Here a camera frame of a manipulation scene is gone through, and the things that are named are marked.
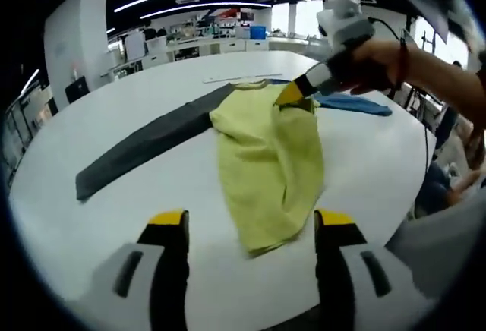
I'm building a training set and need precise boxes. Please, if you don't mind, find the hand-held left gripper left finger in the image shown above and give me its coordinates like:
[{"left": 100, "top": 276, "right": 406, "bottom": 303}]
[{"left": 85, "top": 208, "right": 191, "bottom": 331}]

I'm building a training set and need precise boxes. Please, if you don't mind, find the yellow blue grey garment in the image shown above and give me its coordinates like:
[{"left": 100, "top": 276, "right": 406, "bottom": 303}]
[{"left": 75, "top": 78, "right": 393, "bottom": 258}]

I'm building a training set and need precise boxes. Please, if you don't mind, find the person's right hand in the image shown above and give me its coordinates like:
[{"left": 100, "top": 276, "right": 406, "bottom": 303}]
[{"left": 339, "top": 39, "right": 408, "bottom": 99}]

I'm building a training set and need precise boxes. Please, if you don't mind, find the white square pillar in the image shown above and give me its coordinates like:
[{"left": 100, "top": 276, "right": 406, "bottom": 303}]
[{"left": 43, "top": 0, "right": 109, "bottom": 110}]

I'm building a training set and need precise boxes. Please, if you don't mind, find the dark equipment on bench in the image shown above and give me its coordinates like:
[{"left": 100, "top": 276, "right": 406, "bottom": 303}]
[{"left": 142, "top": 19, "right": 168, "bottom": 42}]

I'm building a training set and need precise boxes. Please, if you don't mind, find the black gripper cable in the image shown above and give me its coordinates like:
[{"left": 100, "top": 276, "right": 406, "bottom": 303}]
[{"left": 370, "top": 17, "right": 437, "bottom": 180}]

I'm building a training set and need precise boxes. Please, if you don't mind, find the black box at pillar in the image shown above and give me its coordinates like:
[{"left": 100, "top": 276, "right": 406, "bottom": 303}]
[{"left": 64, "top": 76, "right": 92, "bottom": 104}]

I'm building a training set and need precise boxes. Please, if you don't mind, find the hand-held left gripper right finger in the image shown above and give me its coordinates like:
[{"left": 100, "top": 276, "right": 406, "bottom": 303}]
[{"left": 313, "top": 208, "right": 422, "bottom": 331}]

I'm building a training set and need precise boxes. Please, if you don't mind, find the bright window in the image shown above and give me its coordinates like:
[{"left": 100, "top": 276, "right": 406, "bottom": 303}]
[{"left": 271, "top": 2, "right": 327, "bottom": 38}]

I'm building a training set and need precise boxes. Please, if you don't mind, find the white workbench row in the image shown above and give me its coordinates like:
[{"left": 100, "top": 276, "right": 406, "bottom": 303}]
[{"left": 109, "top": 8, "right": 327, "bottom": 77}]

